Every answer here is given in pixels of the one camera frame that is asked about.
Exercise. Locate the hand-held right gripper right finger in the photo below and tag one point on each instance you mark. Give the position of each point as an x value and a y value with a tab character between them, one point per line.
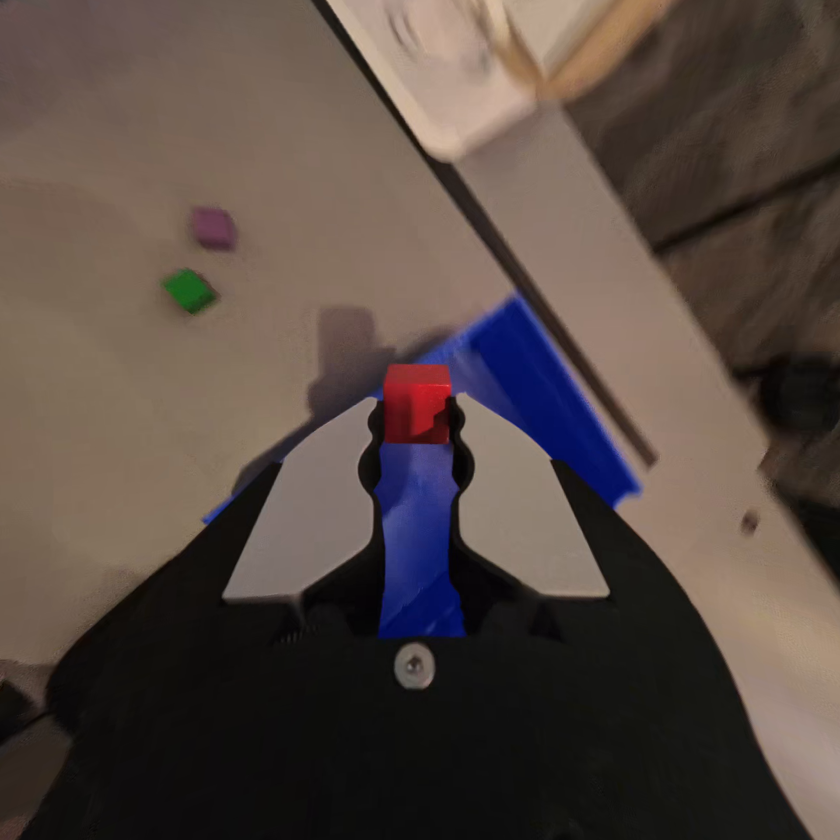
531	518

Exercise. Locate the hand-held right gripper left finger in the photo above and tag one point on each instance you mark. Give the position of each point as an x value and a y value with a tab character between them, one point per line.
302	518

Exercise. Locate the blue plastic bin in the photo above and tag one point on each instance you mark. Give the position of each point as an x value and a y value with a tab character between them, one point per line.
538	380

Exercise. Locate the red wooden cube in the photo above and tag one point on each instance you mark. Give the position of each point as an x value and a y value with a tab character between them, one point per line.
415	403

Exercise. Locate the green wooden cube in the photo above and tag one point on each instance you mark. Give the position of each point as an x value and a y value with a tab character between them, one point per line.
189	290

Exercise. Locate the purple wooden cube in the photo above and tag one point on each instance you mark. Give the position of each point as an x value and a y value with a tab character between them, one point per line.
213	226

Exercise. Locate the black strip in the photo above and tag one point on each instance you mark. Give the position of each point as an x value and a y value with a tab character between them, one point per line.
525	275

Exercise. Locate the black pole with round base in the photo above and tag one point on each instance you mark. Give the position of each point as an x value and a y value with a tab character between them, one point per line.
804	394

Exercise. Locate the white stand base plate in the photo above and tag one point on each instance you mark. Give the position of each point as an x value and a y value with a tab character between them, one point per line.
446	79

